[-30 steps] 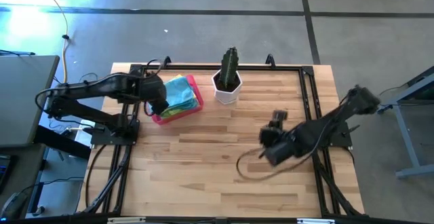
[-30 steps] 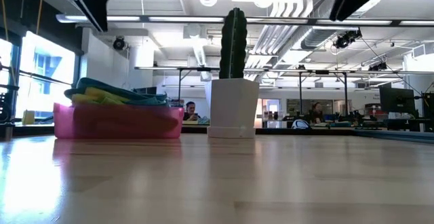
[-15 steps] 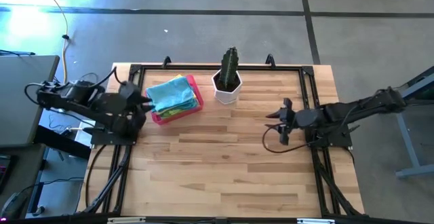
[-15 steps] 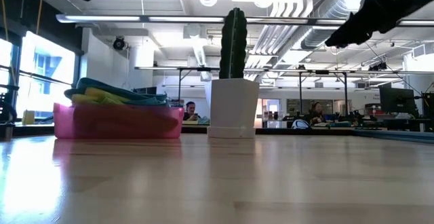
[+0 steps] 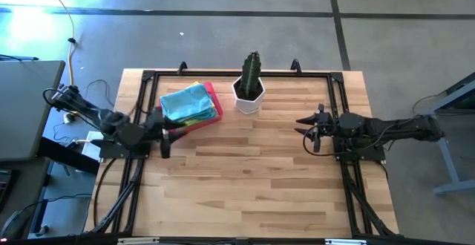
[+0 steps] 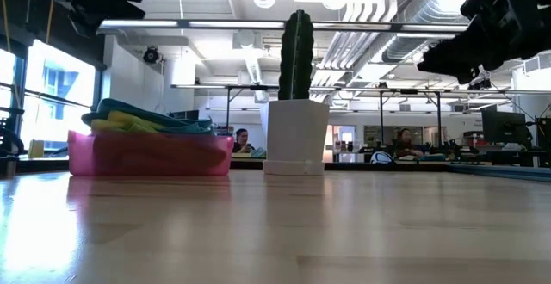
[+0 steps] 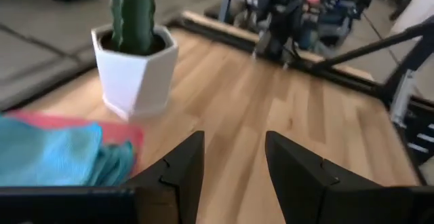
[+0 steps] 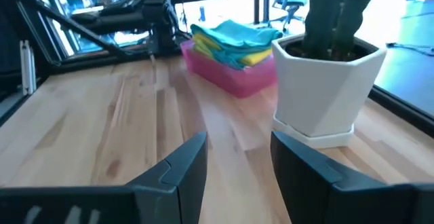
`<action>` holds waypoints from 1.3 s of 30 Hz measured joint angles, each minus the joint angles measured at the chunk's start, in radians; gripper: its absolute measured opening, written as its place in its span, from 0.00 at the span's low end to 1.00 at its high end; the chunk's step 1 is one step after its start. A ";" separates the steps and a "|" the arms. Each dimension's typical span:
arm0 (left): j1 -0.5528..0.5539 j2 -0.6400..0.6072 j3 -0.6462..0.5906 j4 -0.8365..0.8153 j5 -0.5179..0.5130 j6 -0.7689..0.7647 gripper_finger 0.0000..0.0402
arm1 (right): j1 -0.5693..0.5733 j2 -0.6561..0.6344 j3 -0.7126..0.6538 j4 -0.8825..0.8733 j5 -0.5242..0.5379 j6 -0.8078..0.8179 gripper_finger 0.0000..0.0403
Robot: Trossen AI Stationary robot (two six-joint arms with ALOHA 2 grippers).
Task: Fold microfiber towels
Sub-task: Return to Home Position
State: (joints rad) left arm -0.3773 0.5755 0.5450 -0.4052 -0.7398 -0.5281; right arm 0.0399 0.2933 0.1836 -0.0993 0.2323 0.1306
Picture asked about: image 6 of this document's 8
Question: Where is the round black ceiling camera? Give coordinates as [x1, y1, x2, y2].
[142, 46, 161, 65]

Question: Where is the hanging yellow cord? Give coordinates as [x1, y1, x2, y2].
[0, 0, 11, 52]
[45, 0, 56, 45]

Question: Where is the distant black frame stand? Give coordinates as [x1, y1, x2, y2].
[223, 84, 281, 135]
[378, 88, 444, 158]

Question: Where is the white and blue ball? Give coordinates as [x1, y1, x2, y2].
[369, 150, 395, 165]

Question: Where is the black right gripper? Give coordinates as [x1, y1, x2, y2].
[416, 0, 551, 85]

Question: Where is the hanging black camera rig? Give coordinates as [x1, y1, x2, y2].
[467, 75, 492, 91]

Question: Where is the yellow microfiber towel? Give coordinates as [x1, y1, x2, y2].
[89, 110, 167, 133]

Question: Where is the small yellow box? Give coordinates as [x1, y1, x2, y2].
[28, 139, 46, 159]

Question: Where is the green cactus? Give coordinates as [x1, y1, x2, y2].
[277, 9, 315, 101]

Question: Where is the pink plastic bin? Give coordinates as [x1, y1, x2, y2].
[67, 129, 236, 177]

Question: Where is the silver ventilation duct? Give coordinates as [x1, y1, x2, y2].
[381, 0, 479, 65]

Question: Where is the person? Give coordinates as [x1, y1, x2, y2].
[232, 127, 256, 154]
[392, 127, 426, 159]

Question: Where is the bright window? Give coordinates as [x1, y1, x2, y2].
[0, 38, 98, 156]

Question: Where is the long ceiling light bar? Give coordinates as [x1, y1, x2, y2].
[98, 16, 470, 35]

